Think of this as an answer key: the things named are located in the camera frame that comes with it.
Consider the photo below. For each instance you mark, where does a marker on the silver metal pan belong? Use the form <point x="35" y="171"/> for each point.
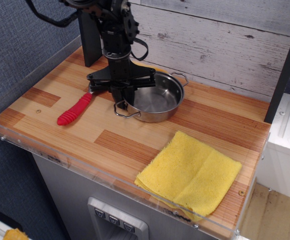
<point x="158" y="103"/>

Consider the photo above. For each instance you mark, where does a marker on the clear acrylic table guard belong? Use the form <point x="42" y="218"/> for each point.
<point x="224" y="106"/>

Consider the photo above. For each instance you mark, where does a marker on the dark right shelf post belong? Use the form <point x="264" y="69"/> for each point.
<point x="279" y="90"/>

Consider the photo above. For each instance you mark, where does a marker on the dark left shelf post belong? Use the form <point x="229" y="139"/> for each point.
<point x="90" y="39"/>

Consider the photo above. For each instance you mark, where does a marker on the yellow cloth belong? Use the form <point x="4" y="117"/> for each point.
<point x="190" y="174"/>

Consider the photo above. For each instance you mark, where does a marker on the red handled metal spoon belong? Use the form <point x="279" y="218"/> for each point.
<point x="76" y="110"/>

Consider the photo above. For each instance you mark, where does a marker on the dark shelf post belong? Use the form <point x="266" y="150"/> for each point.
<point x="90" y="39"/>
<point x="279" y="90"/>

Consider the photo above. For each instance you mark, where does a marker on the yellow black object corner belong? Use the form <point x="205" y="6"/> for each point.
<point x="15" y="234"/>

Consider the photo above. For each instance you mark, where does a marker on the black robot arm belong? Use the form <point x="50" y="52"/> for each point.
<point x="118" y="30"/>

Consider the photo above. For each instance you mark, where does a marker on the toy bread roll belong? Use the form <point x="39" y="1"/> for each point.
<point x="150" y="66"/>

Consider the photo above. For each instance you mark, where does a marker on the grey toy cabinet front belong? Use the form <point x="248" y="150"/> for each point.
<point x="70" y="191"/>

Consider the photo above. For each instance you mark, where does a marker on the white ribbed box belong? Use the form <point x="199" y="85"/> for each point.
<point x="273" y="170"/>

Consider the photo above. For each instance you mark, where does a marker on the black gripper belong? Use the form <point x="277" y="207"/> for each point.
<point x="122" y="77"/>

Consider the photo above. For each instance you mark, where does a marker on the silver button panel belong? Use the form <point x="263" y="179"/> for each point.
<point x="111" y="223"/>

